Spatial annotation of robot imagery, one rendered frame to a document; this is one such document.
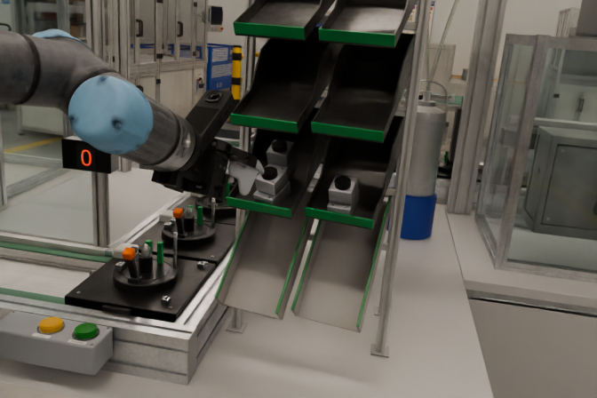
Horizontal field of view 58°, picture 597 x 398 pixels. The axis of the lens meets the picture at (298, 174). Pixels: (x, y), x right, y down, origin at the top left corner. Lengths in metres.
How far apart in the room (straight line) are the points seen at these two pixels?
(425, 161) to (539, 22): 9.80
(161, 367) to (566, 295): 1.12
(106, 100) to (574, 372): 1.57
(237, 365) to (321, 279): 0.25
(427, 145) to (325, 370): 0.88
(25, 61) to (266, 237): 0.67
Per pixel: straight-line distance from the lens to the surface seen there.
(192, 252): 1.37
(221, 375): 1.14
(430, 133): 1.78
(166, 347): 1.09
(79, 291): 1.22
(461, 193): 2.18
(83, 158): 1.34
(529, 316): 1.73
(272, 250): 1.12
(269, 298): 1.08
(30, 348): 1.13
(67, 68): 0.64
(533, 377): 1.84
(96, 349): 1.07
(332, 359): 1.20
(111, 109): 0.57
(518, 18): 11.48
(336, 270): 1.09
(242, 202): 1.02
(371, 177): 1.09
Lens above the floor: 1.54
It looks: 16 degrees down
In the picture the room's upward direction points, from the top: 4 degrees clockwise
